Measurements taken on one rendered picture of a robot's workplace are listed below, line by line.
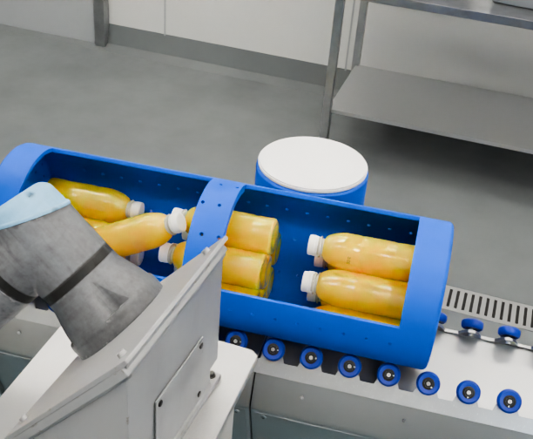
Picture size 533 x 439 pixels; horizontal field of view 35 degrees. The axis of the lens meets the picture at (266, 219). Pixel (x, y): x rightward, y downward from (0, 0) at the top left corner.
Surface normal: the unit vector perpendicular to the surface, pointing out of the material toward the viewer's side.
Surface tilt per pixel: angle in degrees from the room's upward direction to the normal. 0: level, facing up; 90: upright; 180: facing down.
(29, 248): 67
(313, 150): 0
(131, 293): 28
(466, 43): 90
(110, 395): 90
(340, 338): 105
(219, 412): 0
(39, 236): 57
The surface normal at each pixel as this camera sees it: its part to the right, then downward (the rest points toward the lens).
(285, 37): -0.31, 0.50
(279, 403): -0.20, 0.21
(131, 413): 0.93, 0.25
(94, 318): -0.22, -0.01
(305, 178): 0.07, -0.84
